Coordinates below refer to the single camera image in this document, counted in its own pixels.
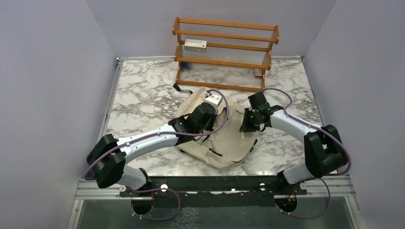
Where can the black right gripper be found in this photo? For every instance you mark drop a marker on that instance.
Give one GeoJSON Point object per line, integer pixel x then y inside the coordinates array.
{"type": "Point", "coordinates": [246, 127]}

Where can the cream canvas backpack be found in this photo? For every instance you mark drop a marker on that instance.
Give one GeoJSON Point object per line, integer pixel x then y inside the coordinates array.
{"type": "Point", "coordinates": [225, 148]}

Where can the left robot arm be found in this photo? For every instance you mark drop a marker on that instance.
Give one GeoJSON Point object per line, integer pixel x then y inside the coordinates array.
{"type": "Point", "coordinates": [109, 156]}

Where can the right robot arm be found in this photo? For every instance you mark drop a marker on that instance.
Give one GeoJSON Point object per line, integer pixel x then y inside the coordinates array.
{"type": "Point", "coordinates": [323, 150]}

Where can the red white small box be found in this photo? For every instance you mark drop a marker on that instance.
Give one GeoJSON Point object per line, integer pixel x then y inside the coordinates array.
{"type": "Point", "coordinates": [258, 73]}

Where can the orange wooden shelf rack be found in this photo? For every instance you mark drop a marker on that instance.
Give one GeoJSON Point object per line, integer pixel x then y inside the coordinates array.
{"type": "Point", "coordinates": [229, 44]}

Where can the grey green small box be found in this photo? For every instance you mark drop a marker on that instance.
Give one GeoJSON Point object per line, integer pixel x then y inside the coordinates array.
{"type": "Point", "coordinates": [195, 45]}

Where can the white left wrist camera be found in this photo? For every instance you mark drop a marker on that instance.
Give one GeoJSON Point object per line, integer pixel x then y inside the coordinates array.
{"type": "Point", "coordinates": [214, 100]}

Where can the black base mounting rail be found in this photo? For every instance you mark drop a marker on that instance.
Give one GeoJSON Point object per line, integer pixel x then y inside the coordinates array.
{"type": "Point", "coordinates": [212, 191]}

